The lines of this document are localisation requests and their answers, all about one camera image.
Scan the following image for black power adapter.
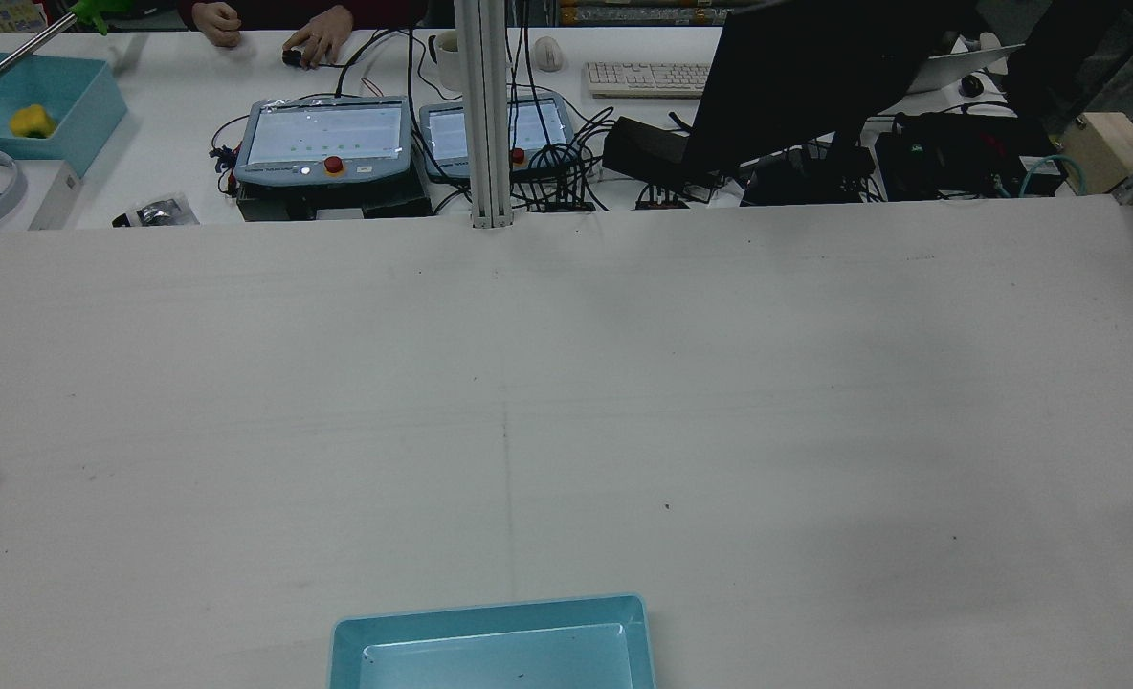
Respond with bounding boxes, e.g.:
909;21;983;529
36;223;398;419
602;117;721;192

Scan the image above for dark equipment box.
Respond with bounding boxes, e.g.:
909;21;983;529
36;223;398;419
236;177;433;223

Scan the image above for white keyboard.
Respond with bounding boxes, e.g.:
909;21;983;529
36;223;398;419
583;61;713;100

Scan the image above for white mug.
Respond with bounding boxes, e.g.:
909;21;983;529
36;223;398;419
428;31;464;93

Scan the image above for large grey teach pendant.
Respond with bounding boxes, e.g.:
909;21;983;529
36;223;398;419
234;95;414;188

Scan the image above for light blue plastic bin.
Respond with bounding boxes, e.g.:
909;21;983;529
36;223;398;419
328;593;656;689

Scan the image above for yellow packaged boxes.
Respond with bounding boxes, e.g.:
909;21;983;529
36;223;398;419
559;5;730;27

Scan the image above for black monitor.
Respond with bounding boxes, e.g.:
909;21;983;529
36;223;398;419
683;0;979;207

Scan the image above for open person hand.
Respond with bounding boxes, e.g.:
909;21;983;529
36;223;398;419
284;5;355;70

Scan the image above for clear plastic bag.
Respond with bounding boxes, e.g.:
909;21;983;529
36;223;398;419
112;192;201;229

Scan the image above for clenched person hand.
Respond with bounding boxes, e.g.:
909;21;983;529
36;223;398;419
191;0;244;47

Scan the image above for silver laptop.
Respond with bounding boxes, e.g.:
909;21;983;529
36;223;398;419
906;43;1025;95

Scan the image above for white cardboard box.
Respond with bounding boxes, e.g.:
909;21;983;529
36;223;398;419
0;160;83;232

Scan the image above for teal storage bin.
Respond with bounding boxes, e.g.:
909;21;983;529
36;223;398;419
0;50;129;178

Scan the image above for wooden box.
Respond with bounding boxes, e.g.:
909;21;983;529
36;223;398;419
1059;112;1133;264

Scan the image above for yellow toy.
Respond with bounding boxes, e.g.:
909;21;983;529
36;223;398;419
9;103;56;140

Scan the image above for metal rod with green tip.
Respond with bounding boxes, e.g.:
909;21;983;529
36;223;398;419
0;0;132;108

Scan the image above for aluminium extrusion post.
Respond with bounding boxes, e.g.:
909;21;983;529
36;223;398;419
453;0;514;229

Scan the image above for teal cable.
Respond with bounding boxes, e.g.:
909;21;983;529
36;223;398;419
995;153;1089;199

